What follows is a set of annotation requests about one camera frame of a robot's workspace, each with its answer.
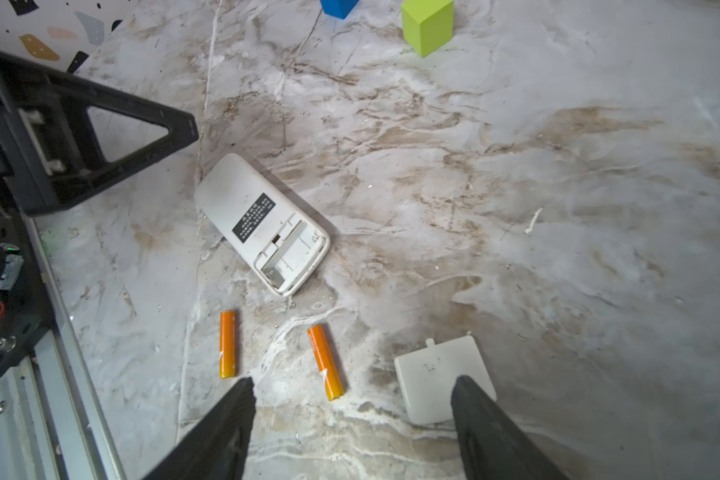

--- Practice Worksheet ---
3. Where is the green cube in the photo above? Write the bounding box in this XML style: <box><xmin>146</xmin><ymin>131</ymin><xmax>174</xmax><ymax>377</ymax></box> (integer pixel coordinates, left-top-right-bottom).
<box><xmin>401</xmin><ymin>0</ymin><xmax>455</xmax><ymax>57</ymax></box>

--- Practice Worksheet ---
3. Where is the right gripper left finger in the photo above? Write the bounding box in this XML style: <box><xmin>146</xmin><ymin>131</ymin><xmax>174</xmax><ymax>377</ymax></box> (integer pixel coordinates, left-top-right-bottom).
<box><xmin>146</xmin><ymin>377</ymin><xmax>256</xmax><ymax>479</ymax></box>

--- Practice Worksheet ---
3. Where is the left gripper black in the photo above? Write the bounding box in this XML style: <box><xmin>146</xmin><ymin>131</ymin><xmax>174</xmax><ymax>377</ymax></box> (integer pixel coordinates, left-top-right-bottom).
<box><xmin>0</xmin><ymin>51</ymin><xmax>199</xmax><ymax>377</ymax></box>

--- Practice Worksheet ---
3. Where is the aluminium mounting rail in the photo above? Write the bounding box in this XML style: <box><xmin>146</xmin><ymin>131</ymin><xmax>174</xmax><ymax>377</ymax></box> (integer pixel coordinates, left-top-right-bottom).
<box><xmin>0</xmin><ymin>215</ymin><xmax>125</xmax><ymax>479</ymax></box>

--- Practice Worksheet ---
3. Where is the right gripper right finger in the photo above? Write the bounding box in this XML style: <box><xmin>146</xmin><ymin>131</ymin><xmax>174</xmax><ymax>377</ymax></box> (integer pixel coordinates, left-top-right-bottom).
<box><xmin>451</xmin><ymin>375</ymin><xmax>566</xmax><ymax>480</ymax></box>

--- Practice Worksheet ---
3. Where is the white red remote control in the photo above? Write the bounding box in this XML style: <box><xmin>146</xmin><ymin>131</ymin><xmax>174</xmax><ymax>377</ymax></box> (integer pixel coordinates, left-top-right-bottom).
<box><xmin>195</xmin><ymin>153</ymin><xmax>330</xmax><ymax>297</ymax></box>

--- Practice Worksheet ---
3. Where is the blue cube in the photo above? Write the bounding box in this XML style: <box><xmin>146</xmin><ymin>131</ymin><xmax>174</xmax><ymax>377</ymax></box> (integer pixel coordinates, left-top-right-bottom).
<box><xmin>320</xmin><ymin>0</ymin><xmax>358</xmax><ymax>19</ymax></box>

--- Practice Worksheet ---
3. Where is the orange battery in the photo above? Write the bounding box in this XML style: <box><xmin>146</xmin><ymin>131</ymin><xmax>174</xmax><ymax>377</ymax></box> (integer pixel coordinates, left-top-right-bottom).
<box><xmin>308</xmin><ymin>324</ymin><xmax>344</xmax><ymax>401</ymax></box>
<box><xmin>219</xmin><ymin>310</ymin><xmax>237</xmax><ymax>379</ymax></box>

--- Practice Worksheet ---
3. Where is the white battery cover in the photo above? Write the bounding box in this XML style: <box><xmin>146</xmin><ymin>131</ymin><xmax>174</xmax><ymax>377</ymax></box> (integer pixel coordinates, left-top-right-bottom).
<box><xmin>394</xmin><ymin>335</ymin><xmax>497</xmax><ymax>426</ymax></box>

